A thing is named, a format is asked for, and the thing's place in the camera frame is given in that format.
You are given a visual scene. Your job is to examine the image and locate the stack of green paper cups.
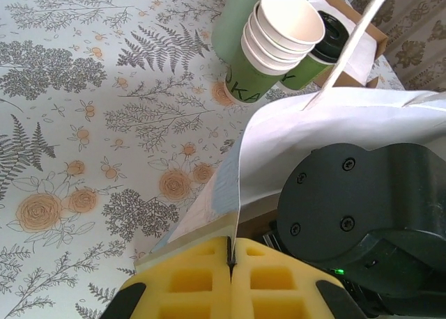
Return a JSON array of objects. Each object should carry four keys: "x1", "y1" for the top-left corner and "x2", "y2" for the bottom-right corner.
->
[{"x1": 222, "y1": 0, "x2": 327, "y2": 107}]

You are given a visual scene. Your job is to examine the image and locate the floral patterned tablecloth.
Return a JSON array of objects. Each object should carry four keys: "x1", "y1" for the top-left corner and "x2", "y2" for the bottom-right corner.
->
[{"x1": 0, "y1": 0, "x2": 408, "y2": 319}]

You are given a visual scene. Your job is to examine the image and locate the mint green straw holder cup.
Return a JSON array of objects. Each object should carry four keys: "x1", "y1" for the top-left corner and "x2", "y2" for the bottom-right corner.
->
[{"x1": 210, "y1": 0, "x2": 318, "y2": 72}]

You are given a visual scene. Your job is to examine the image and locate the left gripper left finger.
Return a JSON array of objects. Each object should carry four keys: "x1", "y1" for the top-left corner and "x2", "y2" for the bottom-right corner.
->
[{"x1": 99, "y1": 237, "x2": 233, "y2": 319}]

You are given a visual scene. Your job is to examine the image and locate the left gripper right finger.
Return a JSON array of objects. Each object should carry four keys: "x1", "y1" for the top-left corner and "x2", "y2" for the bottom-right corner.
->
[{"x1": 229, "y1": 237, "x2": 367, "y2": 319}]

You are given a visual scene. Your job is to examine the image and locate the green paper coffee cup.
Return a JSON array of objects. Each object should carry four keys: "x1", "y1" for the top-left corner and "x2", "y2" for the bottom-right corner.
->
[{"x1": 277, "y1": 52, "x2": 336, "y2": 94}]

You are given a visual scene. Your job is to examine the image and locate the white paper napkin stack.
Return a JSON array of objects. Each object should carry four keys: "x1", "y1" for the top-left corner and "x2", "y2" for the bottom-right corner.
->
[{"x1": 308, "y1": 0, "x2": 377, "y2": 87}]

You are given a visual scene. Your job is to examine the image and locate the landscape print paper gift bag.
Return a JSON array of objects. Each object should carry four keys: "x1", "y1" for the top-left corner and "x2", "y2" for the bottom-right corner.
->
[{"x1": 134, "y1": 0, "x2": 446, "y2": 268}]

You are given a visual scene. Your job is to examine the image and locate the black plastic cup lid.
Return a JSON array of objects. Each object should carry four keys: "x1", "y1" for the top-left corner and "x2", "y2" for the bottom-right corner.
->
[{"x1": 308, "y1": 10, "x2": 353, "y2": 65}]

